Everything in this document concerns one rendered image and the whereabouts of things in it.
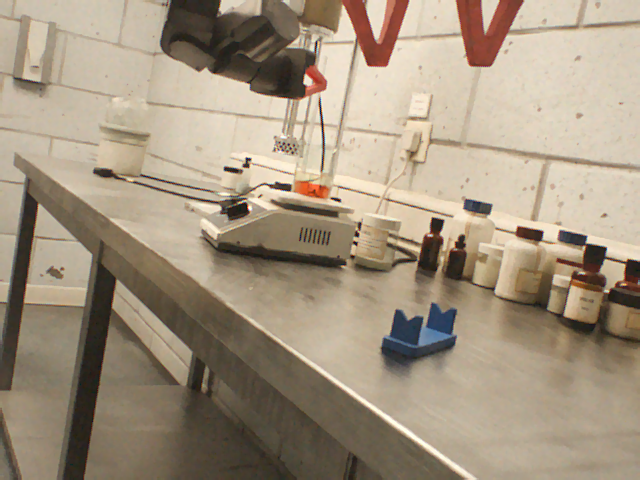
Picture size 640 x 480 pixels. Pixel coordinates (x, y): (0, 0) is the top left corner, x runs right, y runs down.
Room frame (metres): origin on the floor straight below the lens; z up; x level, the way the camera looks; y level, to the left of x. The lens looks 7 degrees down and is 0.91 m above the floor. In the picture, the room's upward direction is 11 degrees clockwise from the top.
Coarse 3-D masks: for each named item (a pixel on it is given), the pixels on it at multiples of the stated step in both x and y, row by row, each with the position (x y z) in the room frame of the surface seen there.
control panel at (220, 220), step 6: (252, 204) 1.05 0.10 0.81; (252, 210) 1.01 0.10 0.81; (258, 210) 1.00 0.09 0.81; (264, 210) 0.99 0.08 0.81; (210, 216) 1.05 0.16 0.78; (216, 216) 1.04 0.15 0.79; (222, 216) 1.03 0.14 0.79; (246, 216) 0.98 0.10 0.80; (216, 222) 1.00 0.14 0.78; (222, 222) 0.99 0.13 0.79; (228, 222) 0.98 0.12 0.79; (234, 222) 0.97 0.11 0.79
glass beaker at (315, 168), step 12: (300, 144) 1.06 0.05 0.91; (312, 144) 1.04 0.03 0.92; (300, 156) 1.06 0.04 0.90; (312, 156) 1.04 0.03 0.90; (324, 156) 1.05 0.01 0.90; (336, 156) 1.06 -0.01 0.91; (300, 168) 1.05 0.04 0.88; (312, 168) 1.04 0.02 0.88; (324, 168) 1.05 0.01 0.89; (300, 180) 1.05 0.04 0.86; (312, 180) 1.04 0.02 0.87; (324, 180) 1.05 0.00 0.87; (300, 192) 1.05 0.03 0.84; (312, 192) 1.04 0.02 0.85; (324, 192) 1.05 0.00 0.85
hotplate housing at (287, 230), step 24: (264, 216) 0.98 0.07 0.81; (288, 216) 0.99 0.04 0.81; (312, 216) 1.00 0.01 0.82; (336, 216) 1.04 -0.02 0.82; (216, 240) 0.96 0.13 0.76; (240, 240) 0.96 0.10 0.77; (264, 240) 0.98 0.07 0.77; (288, 240) 0.99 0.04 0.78; (312, 240) 1.00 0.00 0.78; (336, 240) 1.02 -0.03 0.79; (336, 264) 1.02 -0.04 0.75
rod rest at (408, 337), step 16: (432, 304) 0.68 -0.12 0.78; (400, 320) 0.61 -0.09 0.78; (416, 320) 0.61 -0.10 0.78; (432, 320) 0.68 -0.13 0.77; (448, 320) 0.67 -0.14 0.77; (384, 336) 0.61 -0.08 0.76; (400, 336) 0.61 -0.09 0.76; (416, 336) 0.60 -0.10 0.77; (432, 336) 0.65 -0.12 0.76; (448, 336) 0.66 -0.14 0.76; (400, 352) 0.60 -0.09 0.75; (416, 352) 0.60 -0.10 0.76
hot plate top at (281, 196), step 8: (264, 192) 1.06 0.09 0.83; (272, 192) 1.03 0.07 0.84; (280, 192) 1.06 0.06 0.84; (288, 192) 1.10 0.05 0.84; (280, 200) 0.99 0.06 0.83; (288, 200) 0.99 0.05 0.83; (296, 200) 0.99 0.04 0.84; (304, 200) 1.00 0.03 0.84; (312, 200) 1.02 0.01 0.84; (320, 208) 1.01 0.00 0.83; (328, 208) 1.01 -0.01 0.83; (336, 208) 1.02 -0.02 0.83; (344, 208) 1.02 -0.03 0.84; (352, 208) 1.03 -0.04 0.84
